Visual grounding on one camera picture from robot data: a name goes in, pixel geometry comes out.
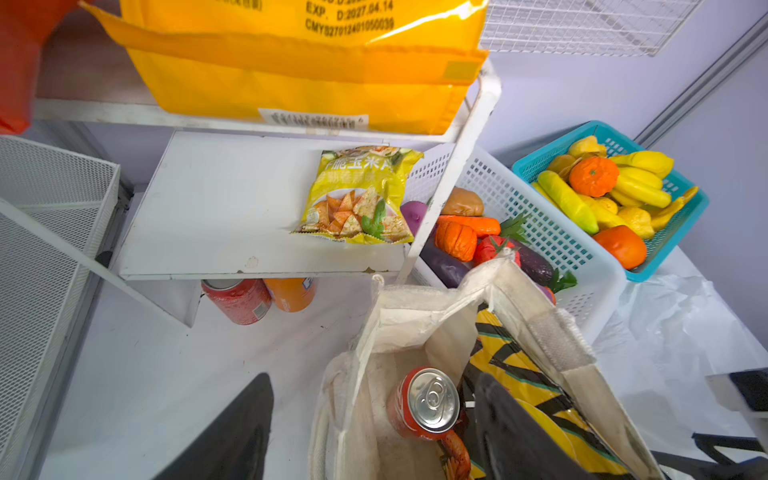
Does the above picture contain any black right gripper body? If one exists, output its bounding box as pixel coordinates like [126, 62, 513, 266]
[651, 433, 767, 480]

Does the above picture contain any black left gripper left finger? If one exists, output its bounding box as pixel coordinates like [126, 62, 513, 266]
[156, 373, 274, 480]

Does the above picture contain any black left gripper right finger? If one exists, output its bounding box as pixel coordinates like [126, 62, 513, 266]
[475, 373, 594, 479]

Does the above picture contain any black yellow Lays chips bag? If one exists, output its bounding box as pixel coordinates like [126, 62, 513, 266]
[457, 307, 633, 479]

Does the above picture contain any red coke can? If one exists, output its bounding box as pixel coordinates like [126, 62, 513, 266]
[386, 367, 460, 441]
[201, 279, 272, 325]

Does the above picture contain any white plastic grocery bag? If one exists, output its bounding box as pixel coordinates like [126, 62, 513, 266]
[593, 248, 767, 457]

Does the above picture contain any canvas floral tote bag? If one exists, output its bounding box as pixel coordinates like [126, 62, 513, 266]
[309, 258, 662, 479]

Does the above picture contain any purple toy onion front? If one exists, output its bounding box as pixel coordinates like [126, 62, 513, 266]
[538, 285, 557, 305]

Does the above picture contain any purple toy onion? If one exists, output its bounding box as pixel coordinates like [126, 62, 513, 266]
[400, 201, 428, 235]
[538, 285, 557, 305]

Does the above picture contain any orange Fanta soda can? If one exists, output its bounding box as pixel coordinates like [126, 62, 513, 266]
[263, 278, 317, 313]

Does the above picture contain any white plastic vegetable basket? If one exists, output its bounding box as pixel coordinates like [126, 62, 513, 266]
[403, 142, 629, 344]

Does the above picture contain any dark purple toy eggplant right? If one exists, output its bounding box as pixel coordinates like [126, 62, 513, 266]
[511, 240, 578, 293]

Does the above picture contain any long purple toy eggplant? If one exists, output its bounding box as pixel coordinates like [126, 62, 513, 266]
[420, 239, 470, 288]

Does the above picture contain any red toy tomato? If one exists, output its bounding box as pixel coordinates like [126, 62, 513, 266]
[473, 235, 521, 266]

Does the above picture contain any toy carrot back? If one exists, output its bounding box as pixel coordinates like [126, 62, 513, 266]
[437, 215, 501, 236]

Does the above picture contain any toy orange front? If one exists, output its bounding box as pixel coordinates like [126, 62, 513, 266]
[593, 225, 647, 270]

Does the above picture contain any toy orange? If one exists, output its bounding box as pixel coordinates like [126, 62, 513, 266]
[568, 156, 620, 197]
[593, 225, 647, 270]

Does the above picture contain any yellow-green toy mango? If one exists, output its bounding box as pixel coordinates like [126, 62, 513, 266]
[537, 170, 599, 235]

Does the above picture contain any white three-tier shelf rack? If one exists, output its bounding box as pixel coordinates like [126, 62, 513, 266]
[0, 56, 503, 328]

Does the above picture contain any brown toy potato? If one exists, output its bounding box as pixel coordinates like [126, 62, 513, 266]
[441, 187, 484, 217]

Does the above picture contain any purple toy onion back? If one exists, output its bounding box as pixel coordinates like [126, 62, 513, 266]
[400, 201, 428, 235]

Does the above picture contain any teal plastic fruit basket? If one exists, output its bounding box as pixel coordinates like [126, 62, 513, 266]
[512, 121, 709, 282]

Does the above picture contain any toy orange back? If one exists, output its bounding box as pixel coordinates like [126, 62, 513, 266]
[568, 156, 620, 197]

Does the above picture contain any yellow-green corn chips bag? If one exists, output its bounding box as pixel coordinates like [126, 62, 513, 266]
[294, 145, 424, 245]

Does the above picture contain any toy banana bunch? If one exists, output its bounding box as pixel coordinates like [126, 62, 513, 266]
[609, 151, 699, 234]

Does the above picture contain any orange-yellow snack bag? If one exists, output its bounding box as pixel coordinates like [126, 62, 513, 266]
[89, 1, 488, 135]

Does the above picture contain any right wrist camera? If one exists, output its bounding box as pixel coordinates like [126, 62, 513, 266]
[706, 368, 768, 452]

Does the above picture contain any white mesh wall shelf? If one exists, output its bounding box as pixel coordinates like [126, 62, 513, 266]
[1, 136, 120, 479]

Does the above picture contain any white wire wall basket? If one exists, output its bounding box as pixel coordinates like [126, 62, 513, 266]
[480, 0, 701, 57]

